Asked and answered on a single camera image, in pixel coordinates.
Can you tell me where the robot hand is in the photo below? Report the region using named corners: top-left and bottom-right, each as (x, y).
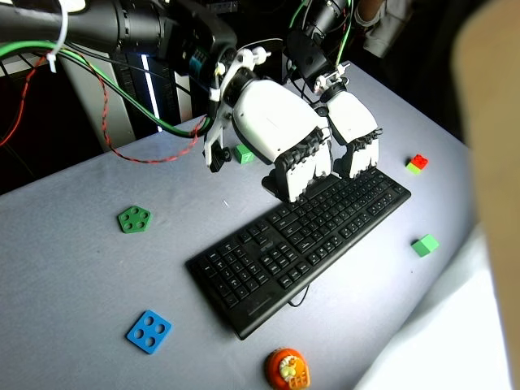
top-left (230, 78), bottom-right (333, 203)
top-left (323, 85), bottom-right (384, 180)

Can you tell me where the black computer keyboard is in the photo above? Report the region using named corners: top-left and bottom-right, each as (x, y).
top-left (185, 168), bottom-right (412, 341)

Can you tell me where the green cube with print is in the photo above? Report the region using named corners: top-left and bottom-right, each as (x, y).
top-left (234, 144), bottom-right (256, 166)

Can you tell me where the person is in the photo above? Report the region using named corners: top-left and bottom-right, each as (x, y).
top-left (353, 0), bottom-right (411, 58)

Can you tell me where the black computer tower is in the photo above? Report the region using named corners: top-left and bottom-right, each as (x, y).
top-left (60, 50), bottom-right (206, 151)

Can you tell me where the beige blurred panel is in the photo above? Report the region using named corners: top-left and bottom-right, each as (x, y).
top-left (453, 0), bottom-right (520, 390)

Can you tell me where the plain green cube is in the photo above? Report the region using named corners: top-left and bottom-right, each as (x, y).
top-left (410, 234), bottom-right (440, 258)

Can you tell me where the green pentagon block with holes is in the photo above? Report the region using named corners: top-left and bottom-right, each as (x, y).
top-left (117, 206), bottom-right (153, 236)

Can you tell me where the white zip tie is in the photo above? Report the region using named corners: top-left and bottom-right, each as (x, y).
top-left (46, 0), bottom-right (70, 74)

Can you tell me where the white sheet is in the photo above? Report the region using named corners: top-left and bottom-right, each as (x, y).
top-left (353, 225), bottom-right (513, 390)

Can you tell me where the grey table cloth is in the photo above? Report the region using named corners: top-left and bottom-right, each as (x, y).
top-left (0, 60), bottom-right (479, 390)

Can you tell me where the blue square block with holes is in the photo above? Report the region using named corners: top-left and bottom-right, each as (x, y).
top-left (125, 310), bottom-right (173, 356)

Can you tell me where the orange toy cake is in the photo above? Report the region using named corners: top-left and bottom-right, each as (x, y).
top-left (264, 347), bottom-right (311, 390)

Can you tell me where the red and black twisted cable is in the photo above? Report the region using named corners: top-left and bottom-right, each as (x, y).
top-left (87, 60), bottom-right (206, 163)

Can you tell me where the black keyboard cable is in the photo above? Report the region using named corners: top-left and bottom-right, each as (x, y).
top-left (287, 284), bottom-right (312, 309)

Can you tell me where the thin red wire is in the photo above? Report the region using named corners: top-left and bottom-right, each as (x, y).
top-left (0, 56), bottom-right (48, 147)

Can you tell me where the green cable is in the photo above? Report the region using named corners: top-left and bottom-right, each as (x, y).
top-left (0, 39), bottom-right (212, 137)

